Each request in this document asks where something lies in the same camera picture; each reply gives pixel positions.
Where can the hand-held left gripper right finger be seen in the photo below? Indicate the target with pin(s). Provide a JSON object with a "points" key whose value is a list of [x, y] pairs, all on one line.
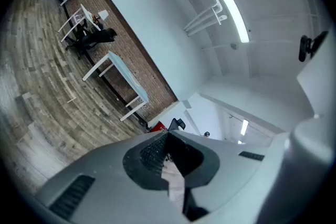
{"points": [[225, 173]]}

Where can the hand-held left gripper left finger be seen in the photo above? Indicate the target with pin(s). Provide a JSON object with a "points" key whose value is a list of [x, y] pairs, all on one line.
{"points": [[105, 186]]}

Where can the short ceiling light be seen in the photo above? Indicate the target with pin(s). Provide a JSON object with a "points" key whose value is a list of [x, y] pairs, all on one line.
{"points": [[244, 127]]}

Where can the red box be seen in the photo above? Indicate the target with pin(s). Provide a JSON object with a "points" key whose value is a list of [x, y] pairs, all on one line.
{"points": [[158, 127]]}

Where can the long white table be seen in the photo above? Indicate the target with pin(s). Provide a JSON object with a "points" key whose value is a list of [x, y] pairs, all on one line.
{"points": [[126, 70]]}

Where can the round ceiling detector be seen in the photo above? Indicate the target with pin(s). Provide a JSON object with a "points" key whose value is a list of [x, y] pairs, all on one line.
{"points": [[233, 46]]}

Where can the white panel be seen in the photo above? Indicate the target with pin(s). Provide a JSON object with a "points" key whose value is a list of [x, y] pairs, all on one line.
{"points": [[320, 81]]}

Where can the black clamp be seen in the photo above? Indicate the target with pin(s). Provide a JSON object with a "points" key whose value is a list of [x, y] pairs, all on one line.
{"points": [[305, 48]]}

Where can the black office chair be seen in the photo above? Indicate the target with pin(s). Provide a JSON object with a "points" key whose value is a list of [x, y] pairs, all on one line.
{"points": [[95, 38]]}

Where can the white ceiling pipes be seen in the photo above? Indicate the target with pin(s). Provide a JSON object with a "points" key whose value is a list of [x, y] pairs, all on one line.
{"points": [[207, 18]]}

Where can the long ceiling light tube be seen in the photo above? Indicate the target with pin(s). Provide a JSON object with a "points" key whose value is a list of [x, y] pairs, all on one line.
{"points": [[233, 13]]}

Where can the orange desk items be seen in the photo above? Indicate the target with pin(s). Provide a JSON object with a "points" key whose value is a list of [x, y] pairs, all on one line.
{"points": [[96, 19]]}

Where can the small white table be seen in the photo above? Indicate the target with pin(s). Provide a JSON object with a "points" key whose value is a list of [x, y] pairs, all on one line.
{"points": [[88, 15]]}

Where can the white lamp shade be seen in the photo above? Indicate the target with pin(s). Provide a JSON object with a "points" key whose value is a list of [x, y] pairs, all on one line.
{"points": [[104, 14]]}

